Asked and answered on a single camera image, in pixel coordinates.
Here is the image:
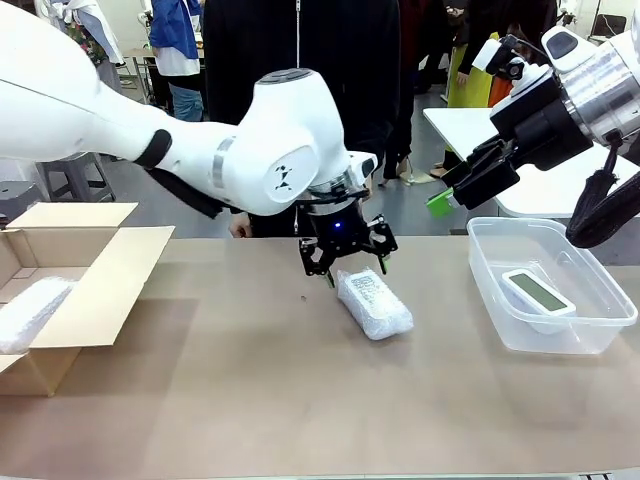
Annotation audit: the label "person's right hand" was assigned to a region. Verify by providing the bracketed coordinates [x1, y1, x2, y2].
[228, 212, 254, 239]

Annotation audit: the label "right arm black cable sleeve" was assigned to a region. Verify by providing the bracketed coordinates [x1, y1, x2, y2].
[564, 132, 640, 250]

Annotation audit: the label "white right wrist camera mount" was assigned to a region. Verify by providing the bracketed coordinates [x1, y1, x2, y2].
[472, 33, 551, 109]

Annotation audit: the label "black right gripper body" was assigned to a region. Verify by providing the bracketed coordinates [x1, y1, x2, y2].
[488, 81, 595, 172]

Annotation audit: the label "bystander in dark clothes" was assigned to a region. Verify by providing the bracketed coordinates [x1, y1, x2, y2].
[399, 0, 471, 187]

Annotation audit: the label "unwrapped white digital clock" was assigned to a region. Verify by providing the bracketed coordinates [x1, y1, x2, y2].
[497, 268, 578, 336]

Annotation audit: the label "clear plastic container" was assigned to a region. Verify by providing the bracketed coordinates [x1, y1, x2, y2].
[466, 216, 640, 356]

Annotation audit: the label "grey metal stool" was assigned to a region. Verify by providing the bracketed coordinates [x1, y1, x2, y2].
[34, 149, 117, 204]

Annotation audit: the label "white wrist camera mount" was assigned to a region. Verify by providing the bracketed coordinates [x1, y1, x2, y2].
[346, 151, 380, 194]
[472, 33, 551, 109]

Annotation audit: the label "brown cardboard box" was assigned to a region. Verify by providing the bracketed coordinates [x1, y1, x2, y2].
[0, 202, 176, 398]

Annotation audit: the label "bubble-wrapped clock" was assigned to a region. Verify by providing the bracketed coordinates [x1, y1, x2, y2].
[0, 277, 79, 356]
[335, 267, 415, 342]

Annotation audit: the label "bystander in blue shirt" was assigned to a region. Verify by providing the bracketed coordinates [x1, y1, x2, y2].
[149, 0, 207, 122]

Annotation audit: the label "bystander in yellow skirt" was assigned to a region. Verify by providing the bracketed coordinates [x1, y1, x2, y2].
[446, 0, 501, 177]

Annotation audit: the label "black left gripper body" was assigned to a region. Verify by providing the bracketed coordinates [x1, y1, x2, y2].
[298, 194, 375, 257]

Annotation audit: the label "left arm black cable sleeve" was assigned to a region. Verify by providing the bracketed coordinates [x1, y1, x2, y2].
[144, 167, 236, 220]

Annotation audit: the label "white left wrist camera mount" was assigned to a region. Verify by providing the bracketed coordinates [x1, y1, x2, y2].
[346, 151, 380, 194]

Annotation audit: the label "person's torso in black hoodie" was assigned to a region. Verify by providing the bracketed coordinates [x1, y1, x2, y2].
[202, 0, 416, 239]

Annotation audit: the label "arm black cable sleeve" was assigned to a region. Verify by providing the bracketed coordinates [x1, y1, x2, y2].
[144, 167, 236, 220]
[564, 132, 640, 250]

